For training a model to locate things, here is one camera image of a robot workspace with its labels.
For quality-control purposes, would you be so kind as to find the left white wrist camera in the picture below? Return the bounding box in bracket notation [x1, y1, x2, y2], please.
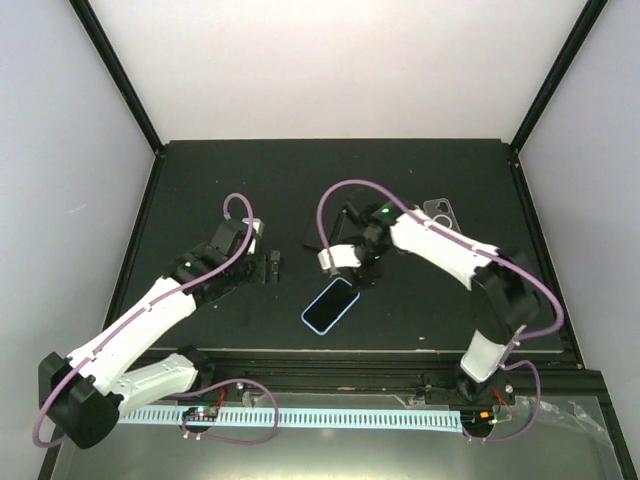
[242, 217, 265, 255]

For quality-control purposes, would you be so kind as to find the left black frame post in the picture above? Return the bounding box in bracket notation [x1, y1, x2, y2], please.
[69, 0, 164, 155]

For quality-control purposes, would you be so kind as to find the small circuit board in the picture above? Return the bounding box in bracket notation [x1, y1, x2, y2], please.
[472, 410, 513, 425]
[182, 406, 219, 422]

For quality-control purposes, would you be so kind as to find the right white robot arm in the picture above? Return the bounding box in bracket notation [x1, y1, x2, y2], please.
[331, 190, 541, 403]

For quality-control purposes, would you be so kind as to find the teal phone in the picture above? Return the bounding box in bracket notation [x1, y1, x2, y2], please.
[329, 210, 360, 245]

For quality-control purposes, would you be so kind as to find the right small circuit board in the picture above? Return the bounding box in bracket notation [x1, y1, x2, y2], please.
[472, 410, 513, 425]

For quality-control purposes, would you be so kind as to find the purple cable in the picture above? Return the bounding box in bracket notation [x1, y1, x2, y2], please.
[317, 179, 566, 444]
[32, 192, 279, 449]

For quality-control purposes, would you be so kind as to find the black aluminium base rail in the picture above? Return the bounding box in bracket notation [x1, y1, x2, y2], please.
[74, 349, 609, 401]

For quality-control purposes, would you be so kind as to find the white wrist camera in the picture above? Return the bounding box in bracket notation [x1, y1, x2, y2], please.
[242, 217, 265, 255]
[317, 244, 362, 274]

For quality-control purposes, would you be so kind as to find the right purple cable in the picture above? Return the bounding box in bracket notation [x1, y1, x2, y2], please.
[317, 179, 566, 444]

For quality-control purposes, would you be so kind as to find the clear phone case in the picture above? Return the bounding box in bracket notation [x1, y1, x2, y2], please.
[422, 198, 461, 233]

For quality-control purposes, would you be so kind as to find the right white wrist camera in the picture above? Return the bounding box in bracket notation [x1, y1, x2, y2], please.
[317, 244, 362, 274]

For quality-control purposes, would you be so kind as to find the left small circuit board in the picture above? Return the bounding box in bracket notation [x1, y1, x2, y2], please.
[182, 406, 219, 422]

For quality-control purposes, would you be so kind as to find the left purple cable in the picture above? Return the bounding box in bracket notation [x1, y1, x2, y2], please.
[32, 192, 279, 449]

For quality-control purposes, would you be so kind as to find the black frame post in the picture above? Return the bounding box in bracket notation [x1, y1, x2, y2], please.
[69, 0, 164, 155]
[510, 0, 608, 154]

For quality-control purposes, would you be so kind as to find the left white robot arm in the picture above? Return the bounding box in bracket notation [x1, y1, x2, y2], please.
[37, 218, 279, 449]

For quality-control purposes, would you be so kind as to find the white slotted cable duct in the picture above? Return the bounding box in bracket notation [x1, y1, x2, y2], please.
[119, 405, 463, 433]

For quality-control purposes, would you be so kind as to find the right black frame post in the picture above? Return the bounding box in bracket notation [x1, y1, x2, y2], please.
[510, 0, 608, 154]

